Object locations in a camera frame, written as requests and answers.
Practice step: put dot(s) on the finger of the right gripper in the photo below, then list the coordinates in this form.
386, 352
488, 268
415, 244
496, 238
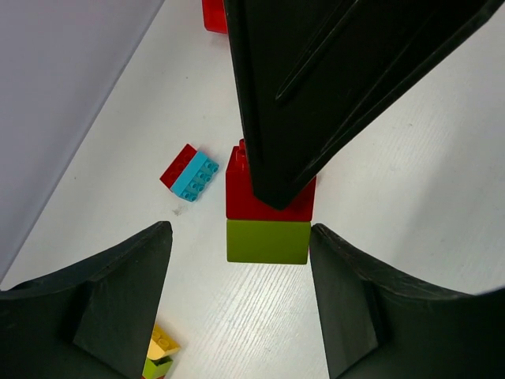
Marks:
311, 75

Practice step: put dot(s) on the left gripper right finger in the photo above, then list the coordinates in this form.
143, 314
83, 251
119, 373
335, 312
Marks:
380, 322

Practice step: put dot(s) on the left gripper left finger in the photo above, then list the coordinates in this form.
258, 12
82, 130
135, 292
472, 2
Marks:
92, 319

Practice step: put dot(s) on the yellow curved lego brick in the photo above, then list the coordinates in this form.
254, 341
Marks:
161, 344

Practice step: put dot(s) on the red small lego brick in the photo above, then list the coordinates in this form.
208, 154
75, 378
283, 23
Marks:
251, 197

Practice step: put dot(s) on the green long lego brick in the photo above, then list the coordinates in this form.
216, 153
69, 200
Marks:
156, 369

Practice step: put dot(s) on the green small lego brick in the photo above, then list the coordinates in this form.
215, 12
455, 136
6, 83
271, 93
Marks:
267, 242

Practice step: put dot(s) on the red compartment tray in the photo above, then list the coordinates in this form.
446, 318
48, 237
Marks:
214, 16

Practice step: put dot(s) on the blue long lego brick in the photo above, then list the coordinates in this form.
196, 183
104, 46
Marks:
195, 177

